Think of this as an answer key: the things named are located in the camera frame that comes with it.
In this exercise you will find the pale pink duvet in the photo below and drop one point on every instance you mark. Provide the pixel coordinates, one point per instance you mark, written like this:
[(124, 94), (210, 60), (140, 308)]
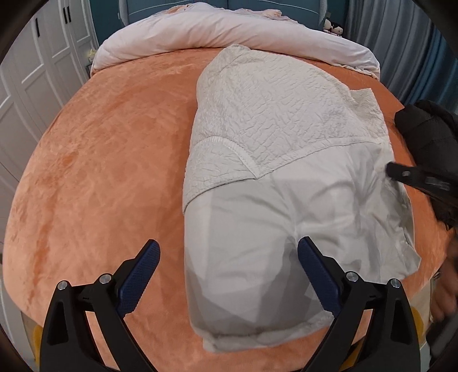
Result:
[(214, 28)]

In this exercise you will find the black puffer jacket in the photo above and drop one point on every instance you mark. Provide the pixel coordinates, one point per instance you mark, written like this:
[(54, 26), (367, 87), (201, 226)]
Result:
[(429, 132)]

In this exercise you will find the white blanket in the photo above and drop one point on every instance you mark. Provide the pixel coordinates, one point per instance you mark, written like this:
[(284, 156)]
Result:
[(279, 161)]

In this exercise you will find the blue headboard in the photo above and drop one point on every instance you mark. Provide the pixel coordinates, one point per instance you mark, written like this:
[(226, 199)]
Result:
[(161, 6)]

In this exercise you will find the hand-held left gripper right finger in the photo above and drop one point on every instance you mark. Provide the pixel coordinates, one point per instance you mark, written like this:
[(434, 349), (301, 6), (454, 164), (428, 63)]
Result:
[(318, 275)]

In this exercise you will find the grey blue curtain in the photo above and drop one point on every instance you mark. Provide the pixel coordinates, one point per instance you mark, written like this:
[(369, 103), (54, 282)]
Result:
[(400, 43)]

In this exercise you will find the orange plush bed cover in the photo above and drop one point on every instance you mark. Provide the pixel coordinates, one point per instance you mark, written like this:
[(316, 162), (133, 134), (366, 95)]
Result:
[(107, 161)]

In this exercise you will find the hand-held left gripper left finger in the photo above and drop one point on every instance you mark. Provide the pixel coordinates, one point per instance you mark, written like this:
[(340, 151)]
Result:
[(141, 275)]

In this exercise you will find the plush toy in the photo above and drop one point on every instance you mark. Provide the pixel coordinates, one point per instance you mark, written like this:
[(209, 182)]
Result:
[(338, 29), (327, 24)]

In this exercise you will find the white wardrobe doors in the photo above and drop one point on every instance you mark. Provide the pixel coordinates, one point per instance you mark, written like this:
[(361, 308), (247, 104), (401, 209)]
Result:
[(35, 78)]

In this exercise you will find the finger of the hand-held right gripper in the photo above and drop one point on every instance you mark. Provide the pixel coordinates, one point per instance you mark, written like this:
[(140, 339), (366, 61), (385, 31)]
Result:
[(411, 177)]

